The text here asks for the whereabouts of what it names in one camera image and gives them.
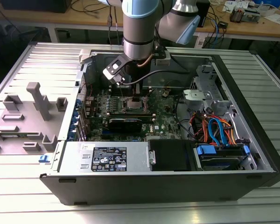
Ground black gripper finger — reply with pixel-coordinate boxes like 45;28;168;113
132;83;144;103

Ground silver CPU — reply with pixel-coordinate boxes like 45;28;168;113
126;99;143;110

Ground CPU socket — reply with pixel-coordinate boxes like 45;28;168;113
120;96;148;113

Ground RAM slot with black clips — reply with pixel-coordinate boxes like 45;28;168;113
110;87;152;91
110;92;153;96

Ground RAM slot with white clips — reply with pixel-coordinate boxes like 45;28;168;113
109;85;152;89
110;90;153;93

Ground black graphics card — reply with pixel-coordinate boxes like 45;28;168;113
106;117;143;134

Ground green motherboard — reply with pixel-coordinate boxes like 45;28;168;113
85;87;185;143

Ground beige case latch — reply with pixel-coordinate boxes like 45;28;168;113
78;48;95;65

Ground silver drive cage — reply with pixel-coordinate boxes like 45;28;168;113
189;64;221;93

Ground hard disk in blue carrier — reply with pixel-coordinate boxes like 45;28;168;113
193;143;252;171

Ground black computer tower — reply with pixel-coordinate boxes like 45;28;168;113
197;0;212;28

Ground silver power supply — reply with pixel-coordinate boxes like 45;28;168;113
58;141;152;173

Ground black PC case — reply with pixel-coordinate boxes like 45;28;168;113
39;43;280;206

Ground wooden desk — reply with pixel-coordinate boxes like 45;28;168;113
0;0;280;39

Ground copper coil transformer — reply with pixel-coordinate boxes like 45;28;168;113
230;6;245;23

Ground printed paper cards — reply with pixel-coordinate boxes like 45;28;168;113
223;0;250;12

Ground grey parts rack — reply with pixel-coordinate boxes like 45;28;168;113
0;81;68;156

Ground flat black box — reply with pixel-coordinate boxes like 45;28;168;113
1;0;70;14

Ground grey electronic device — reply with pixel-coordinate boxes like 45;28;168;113
244;7;263;23

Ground white paper sheet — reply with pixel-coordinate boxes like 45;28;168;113
263;13;280;24

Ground brown curved cable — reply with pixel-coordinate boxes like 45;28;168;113
137;55;153;69

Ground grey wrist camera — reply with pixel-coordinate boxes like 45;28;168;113
155;52;171;66

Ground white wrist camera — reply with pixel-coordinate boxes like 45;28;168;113
102;55;129;86

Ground thick black camera cable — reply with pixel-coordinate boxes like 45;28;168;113
121;69;190;85

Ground thin black wire loop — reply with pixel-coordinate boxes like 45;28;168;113
164;80;189;94

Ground red black twisted wire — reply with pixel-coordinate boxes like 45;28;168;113
85;83;94;98

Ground silver metal bracket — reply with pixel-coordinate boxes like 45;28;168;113
182;89;212;107

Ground red orange wire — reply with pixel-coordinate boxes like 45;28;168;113
190;113;210;143

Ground blue wire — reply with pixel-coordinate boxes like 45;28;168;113
207;118;231;147

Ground blue network cable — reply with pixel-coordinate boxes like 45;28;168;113
211;18;222;45

